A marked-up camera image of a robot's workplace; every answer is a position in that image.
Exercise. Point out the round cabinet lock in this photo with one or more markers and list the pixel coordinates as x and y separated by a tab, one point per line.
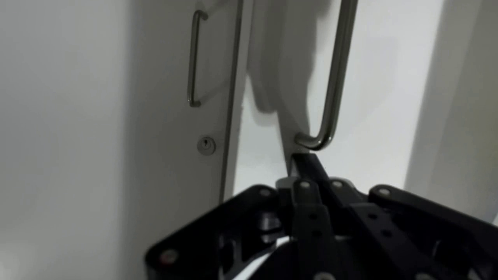
206	145

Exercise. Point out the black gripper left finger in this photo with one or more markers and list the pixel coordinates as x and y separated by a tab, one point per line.
197	234

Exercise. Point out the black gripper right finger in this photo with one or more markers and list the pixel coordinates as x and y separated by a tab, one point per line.
415	227

